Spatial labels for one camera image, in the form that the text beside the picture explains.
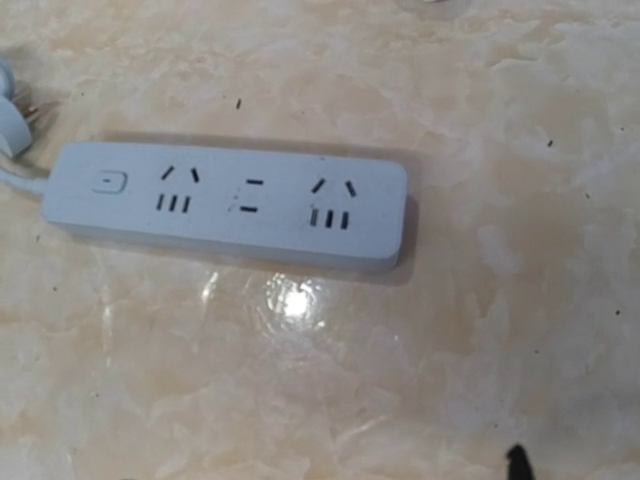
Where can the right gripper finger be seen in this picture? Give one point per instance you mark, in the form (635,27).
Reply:
(518,464)

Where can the blue power strip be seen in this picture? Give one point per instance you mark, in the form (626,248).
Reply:
(194,194)

